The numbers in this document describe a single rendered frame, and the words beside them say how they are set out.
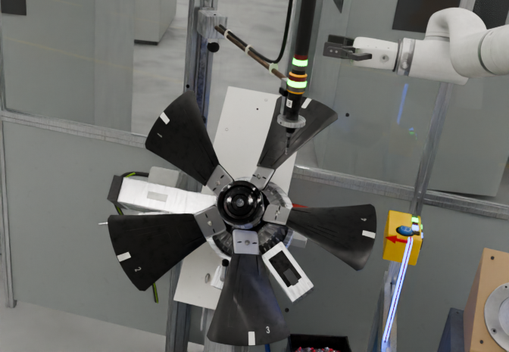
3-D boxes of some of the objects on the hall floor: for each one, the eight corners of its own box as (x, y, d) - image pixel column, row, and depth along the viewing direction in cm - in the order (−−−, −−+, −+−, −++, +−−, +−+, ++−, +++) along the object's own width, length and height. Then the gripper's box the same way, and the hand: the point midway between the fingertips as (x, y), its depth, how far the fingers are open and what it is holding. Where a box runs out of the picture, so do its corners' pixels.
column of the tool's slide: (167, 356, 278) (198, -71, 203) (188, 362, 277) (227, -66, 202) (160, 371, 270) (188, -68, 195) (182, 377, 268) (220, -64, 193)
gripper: (404, 32, 149) (332, 21, 151) (405, 48, 133) (323, 36, 136) (398, 63, 152) (326, 51, 155) (398, 82, 136) (319, 69, 139)
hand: (330, 45), depth 145 cm, fingers open, 8 cm apart
